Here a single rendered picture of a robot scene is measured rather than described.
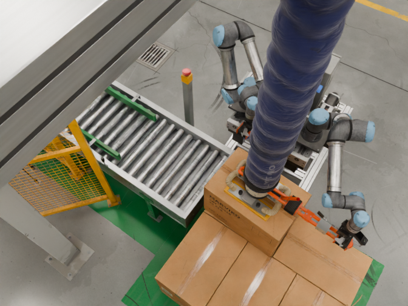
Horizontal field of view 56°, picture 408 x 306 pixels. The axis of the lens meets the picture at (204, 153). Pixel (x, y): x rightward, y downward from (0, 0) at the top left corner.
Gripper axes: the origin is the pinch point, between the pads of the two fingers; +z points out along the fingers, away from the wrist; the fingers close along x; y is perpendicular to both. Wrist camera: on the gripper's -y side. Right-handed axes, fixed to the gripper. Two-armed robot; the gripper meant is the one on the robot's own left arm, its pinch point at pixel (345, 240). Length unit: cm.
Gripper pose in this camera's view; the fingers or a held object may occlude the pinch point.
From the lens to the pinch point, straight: 245.7
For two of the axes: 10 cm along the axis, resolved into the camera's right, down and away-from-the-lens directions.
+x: -6.2, 6.8, -3.8
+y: -7.8, -5.4, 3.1
